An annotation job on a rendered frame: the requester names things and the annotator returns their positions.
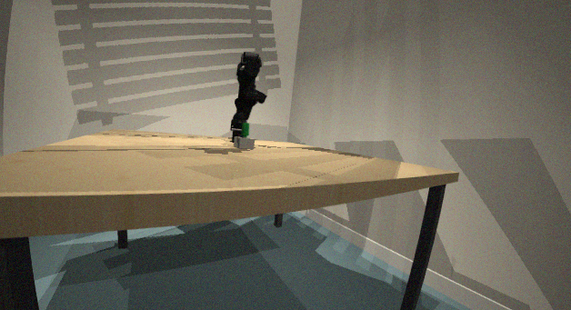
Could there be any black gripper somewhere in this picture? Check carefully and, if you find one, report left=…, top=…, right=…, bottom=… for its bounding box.
left=235, top=81, right=259, bottom=121

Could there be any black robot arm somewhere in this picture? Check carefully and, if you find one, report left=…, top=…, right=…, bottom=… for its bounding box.
left=230, top=52, right=266, bottom=143

